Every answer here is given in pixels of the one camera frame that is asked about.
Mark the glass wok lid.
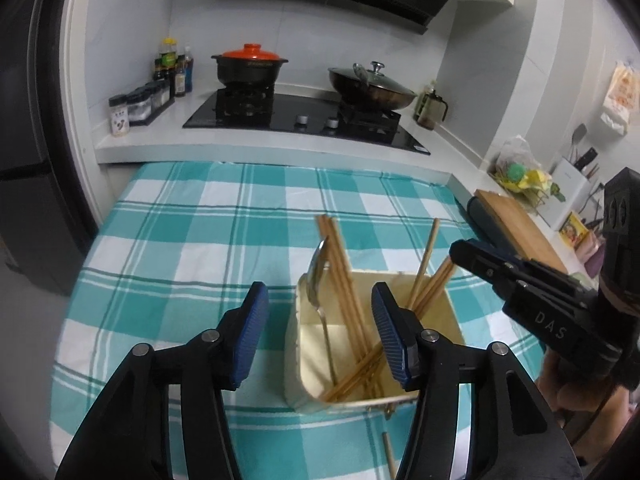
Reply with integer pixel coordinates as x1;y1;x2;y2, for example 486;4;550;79
350;60;403;92

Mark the wooden chopstick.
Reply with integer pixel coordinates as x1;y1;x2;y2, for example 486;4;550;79
316;215;368;361
406;218;441;310
382;431;400;480
327;215;382;361
320;256;451;402
325;256;457;403
322;215;375;361

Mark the black cable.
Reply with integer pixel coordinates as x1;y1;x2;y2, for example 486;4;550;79
570;385;613;453

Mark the black gas stove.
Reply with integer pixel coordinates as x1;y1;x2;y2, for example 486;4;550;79
182;86;432;156

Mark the hanging plastic bag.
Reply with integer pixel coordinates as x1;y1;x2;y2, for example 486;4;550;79
600;60;640;136

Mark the wooden cutting board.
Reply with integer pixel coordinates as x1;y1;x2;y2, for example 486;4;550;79
474;188;572;275

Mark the plastic bag with yellow contents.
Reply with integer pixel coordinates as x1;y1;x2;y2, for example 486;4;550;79
492;135;554;197

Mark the pink glittery container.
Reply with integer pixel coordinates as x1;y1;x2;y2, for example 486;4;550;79
581;236;609;277

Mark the black clay pot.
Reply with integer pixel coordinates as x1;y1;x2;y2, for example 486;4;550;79
210;55;290;87

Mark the metal spoon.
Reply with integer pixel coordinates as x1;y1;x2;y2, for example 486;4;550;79
313;236;332;281
306;260;338;386

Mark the yellow printed box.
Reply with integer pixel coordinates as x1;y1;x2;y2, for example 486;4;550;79
558;212;587;249

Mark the dark sauce bottle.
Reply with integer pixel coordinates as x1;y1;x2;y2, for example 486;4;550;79
174;45;195;98

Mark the yellow-capped sauce bottle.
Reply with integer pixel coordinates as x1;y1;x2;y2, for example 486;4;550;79
160;37;180;83

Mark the cream utensil holder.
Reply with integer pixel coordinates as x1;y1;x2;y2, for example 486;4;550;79
284;269;464;414

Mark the person's right hand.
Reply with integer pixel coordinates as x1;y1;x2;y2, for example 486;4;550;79
537;347;626;431

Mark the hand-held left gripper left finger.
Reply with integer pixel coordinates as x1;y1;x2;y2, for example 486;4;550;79
55;281;271;480

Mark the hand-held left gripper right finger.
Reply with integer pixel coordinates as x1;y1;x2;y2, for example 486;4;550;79
371;281;583;480

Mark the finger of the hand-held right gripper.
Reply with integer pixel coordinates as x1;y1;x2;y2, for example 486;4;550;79
448;239;531;291
487;246;526;267

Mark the white knife block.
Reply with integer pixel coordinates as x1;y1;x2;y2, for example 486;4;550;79
542;156;604;232

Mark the teal checkered tablecloth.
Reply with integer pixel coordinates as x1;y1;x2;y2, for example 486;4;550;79
50;160;547;480

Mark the black wok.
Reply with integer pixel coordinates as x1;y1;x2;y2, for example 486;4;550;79
327;67;419;112

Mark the red pot lid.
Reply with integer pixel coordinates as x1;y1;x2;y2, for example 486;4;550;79
221;43;281;62

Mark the row of spice jars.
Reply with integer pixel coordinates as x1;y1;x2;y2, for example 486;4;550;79
108;81;175;138

